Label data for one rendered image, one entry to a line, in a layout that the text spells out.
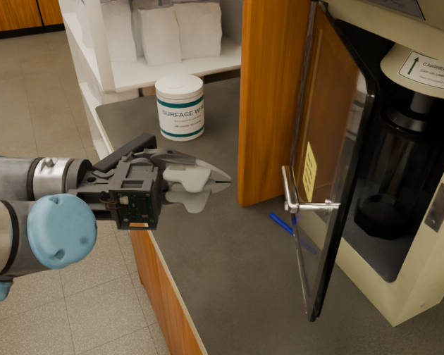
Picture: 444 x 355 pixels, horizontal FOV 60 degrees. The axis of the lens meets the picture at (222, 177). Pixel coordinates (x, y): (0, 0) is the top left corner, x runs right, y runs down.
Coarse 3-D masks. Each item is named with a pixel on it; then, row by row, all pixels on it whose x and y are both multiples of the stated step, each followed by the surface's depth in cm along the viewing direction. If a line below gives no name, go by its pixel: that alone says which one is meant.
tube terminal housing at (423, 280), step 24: (336, 0) 57; (360, 24) 54; (384, 24) 50; (408, 24) 47; (432, 48) 45; (432, 240) 53; (360, 264) 69; (408, 264) 58; (432, 264) 56; (360, 288) 71; (384, 288) 64; (408, 288) 59; (432, 288) 62; (384, 312) 66; (408, 312) 64
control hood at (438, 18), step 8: (360, 0) 49; (424, 0) 38; (432, 0) 37; (440, 0) 36; (384, 8) 46; (424, 8) 40; (432, 8) 38; (440, 8) 37; (408, 16) 43; (424, 16) 41; (432, 16) 40; (440, 16) 39; (432, 24) 41; (440, 24) 40
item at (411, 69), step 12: (396, 48) 54; (408, 48) 52; (384, 60) 56; (396, 60) 53; (408, 60) 51; (420, 60) 50; (432, 60) 49; (384, 72) 55; (396, 72) 53; (408, 72) 51; (420, 72) 50; (432, 72) 49; (408, 84) 51; (420, 84) 50; (432, 84) 49
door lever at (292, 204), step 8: (288, 168) 55; (288, 176) 54; (288, 184) 53; (288, 192) 51; (296, 192) 51; (288, 200) 50; (296, 200) 50; (288, 208) 50; (296, 208) 50; (304, 208) 50; (312, 208) 50; (320, 208) 50
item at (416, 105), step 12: (420, 96) 57; (432, 96) 57; (396, 108) 59; (408, 108) 59; (420, 108) 58; (432, 108) 59; (396, 120) 58; (408, 120) 57; (420, 120) 57; (432, 120) 57
